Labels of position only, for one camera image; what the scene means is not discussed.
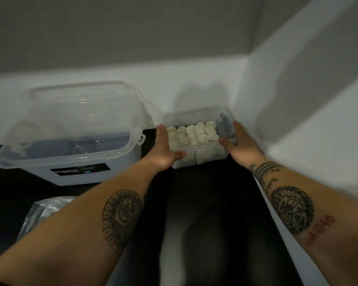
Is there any person's left hand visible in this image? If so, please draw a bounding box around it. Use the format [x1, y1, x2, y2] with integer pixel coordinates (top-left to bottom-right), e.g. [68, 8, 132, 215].
[144, 125, 187, 171]

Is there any person's right hand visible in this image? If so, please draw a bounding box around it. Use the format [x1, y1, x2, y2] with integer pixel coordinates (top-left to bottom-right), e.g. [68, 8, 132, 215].
[218, 121, 267, 169]

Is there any small clear plastic container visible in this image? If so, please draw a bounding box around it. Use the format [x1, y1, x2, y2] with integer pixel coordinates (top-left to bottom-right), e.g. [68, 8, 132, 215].
[162, 106, 238, 169]

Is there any person's left forearm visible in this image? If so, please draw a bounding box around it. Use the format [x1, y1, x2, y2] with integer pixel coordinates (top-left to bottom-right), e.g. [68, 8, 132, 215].
[0, 158, 164, 286]

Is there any person's right forearm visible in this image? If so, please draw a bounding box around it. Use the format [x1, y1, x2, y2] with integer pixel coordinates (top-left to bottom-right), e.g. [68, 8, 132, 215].
[249, 156, 358, 286]

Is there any pile of white rolled pieces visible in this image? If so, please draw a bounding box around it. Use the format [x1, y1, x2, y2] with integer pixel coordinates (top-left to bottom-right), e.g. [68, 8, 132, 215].
[166, 121, 220, 150]

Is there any large clear plastic storage box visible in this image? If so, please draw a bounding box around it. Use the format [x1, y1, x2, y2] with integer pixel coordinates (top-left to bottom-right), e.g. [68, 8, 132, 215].
[0, 81, 156, 187]

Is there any clear plastic bag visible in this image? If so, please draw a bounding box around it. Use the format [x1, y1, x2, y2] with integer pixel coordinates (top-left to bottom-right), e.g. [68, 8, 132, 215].
[17, 196, 78, 242]

